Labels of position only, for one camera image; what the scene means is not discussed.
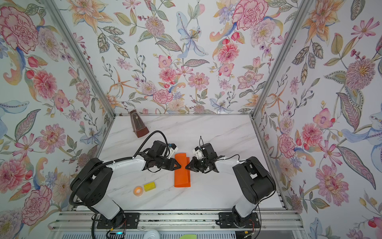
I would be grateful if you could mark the orange tape roll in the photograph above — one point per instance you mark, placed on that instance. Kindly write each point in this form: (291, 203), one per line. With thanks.
(138, 191)

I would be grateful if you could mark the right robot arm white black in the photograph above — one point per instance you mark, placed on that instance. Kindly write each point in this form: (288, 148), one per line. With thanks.
(255, 181)

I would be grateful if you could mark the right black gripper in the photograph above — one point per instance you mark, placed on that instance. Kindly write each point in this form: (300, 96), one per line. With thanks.
(194, 166)

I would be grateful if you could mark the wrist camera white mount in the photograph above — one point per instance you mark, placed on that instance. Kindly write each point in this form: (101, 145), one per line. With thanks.
(198, 153)
(172, 150)

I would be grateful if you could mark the orange square paper sheet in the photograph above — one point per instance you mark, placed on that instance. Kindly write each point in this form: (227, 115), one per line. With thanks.
(182, 177)

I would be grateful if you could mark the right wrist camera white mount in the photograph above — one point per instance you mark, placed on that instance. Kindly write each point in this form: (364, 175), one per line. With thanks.
(198, 153)

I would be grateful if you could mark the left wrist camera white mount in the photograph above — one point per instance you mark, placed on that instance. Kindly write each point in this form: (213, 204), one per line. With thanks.
(172, 150)

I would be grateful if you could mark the aluminium front rail frame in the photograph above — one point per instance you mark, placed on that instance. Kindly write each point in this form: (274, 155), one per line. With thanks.
(193, 220)

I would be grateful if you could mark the white round object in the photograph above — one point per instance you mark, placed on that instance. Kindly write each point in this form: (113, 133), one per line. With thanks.
(152, 234)

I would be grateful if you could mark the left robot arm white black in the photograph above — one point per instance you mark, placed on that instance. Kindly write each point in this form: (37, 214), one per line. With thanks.
(90, 185)

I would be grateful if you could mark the yellow rectangular block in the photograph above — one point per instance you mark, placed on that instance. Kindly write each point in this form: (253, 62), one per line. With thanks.
(149, 186)

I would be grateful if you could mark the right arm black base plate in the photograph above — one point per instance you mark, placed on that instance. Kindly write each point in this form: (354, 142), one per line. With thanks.
(232, 220)

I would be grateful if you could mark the green object at edge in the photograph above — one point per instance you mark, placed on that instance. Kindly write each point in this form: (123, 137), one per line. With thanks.
(189, 236)

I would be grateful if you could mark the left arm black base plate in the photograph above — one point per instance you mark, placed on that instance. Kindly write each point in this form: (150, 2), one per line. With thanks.
(120, 221)

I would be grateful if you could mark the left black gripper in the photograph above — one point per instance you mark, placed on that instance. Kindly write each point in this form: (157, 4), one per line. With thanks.
(171, 167)

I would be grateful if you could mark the brown wooden metronome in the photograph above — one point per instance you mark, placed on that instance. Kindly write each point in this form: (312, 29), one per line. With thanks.
(139, 127)

